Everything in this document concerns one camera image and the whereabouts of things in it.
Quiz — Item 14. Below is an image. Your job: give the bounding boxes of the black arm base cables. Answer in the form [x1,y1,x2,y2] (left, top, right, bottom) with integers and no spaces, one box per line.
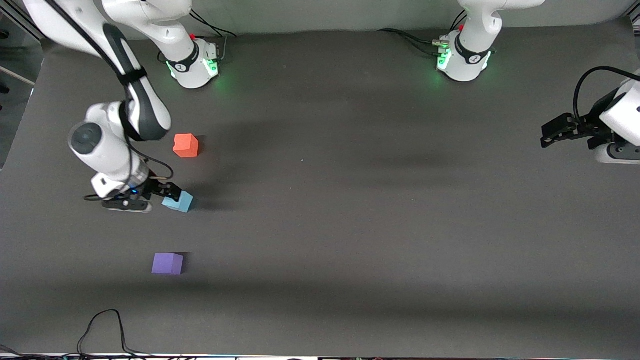
[377,10,468,57]
[184,10,237,65]

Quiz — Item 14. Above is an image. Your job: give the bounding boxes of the orange foam block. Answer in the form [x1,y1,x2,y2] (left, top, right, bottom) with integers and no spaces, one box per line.
[173,133,200,159]

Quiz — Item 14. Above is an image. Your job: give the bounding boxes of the purple foam block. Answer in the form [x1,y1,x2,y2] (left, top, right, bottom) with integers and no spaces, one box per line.
[151,253,184,276]

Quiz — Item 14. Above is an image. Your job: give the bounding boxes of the black left arm base cables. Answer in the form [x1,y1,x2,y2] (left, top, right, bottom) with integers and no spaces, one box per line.
[377,10,468,57]

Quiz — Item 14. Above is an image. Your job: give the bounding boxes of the dark grey table mat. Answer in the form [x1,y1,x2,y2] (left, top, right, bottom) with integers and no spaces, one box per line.
[0,17,640,359]

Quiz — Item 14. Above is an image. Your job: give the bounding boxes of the thin black looped cable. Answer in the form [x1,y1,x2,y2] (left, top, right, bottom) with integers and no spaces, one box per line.
[76,309,153,359]

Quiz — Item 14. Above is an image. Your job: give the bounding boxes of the black right arm base cables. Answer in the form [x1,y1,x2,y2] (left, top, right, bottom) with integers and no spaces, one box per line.
[184,10,237,65]

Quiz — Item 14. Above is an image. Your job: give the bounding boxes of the light blue foam block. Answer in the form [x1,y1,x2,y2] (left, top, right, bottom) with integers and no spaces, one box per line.
[161,190,194,214]

